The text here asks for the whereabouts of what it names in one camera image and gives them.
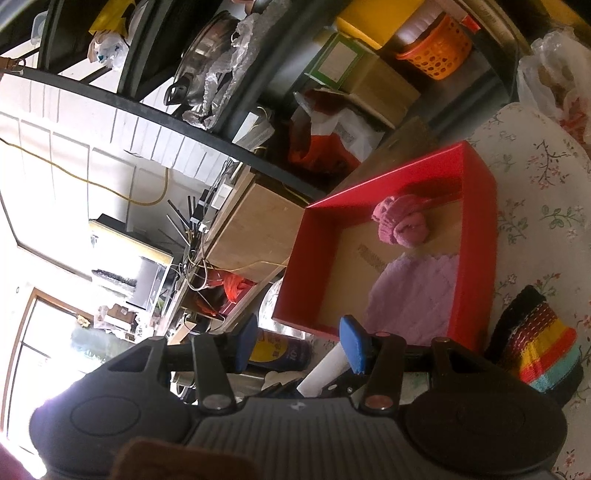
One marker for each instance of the computer monitor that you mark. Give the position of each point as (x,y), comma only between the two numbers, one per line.
(147,277)

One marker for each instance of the black router with antennas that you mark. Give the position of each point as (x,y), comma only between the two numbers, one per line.
(196,217)

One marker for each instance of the yellow and blue drink can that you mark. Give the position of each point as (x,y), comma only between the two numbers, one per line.
(277,348)

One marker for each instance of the white paper roll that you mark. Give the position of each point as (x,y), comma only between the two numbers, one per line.
(323,374)

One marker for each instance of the striped knitted sock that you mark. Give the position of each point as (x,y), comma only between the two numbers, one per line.
(549,346)

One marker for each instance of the yellow bag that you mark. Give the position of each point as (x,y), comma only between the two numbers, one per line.
(111,16)

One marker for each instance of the clear bubble wrap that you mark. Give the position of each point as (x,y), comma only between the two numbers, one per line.
(249,41)

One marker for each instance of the steel pot with lid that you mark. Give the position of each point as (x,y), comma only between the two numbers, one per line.
(203,60)

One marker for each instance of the wooden cabinet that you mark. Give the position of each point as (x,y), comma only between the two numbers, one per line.
(254,221)

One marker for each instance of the brown cardboard sheet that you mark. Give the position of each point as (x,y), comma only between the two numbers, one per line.
(397,143)

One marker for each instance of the white power strip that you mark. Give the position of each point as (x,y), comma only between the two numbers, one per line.
(226,194)

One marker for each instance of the yellow box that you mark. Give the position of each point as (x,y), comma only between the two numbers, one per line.
(369,23)

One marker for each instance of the small white plastic bag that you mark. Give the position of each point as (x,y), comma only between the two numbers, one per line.
(108,50)

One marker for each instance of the red cardboard box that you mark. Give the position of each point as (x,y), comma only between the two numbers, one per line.
(475,207)

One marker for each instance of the red and white plastic bag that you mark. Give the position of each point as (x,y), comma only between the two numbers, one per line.
(332,134)

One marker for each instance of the orange plastic basket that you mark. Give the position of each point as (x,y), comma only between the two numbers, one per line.
(436,46)

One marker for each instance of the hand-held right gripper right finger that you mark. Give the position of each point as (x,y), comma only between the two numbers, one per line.
(354,344)

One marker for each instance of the brown fuzzy cloth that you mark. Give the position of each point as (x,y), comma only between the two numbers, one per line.
(184,461)

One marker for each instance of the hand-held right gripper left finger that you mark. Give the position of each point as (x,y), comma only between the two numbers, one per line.
(248,344)

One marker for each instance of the purple fleece cloth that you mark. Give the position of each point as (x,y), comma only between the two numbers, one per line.
(415,295)

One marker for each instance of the black metal shelf rack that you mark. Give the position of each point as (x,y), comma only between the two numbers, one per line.
(138,121)

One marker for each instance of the cardboard box with green label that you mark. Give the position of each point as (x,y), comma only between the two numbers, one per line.
(369,78)

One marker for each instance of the pink knitted ball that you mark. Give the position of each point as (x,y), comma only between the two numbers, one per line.
(401,221)

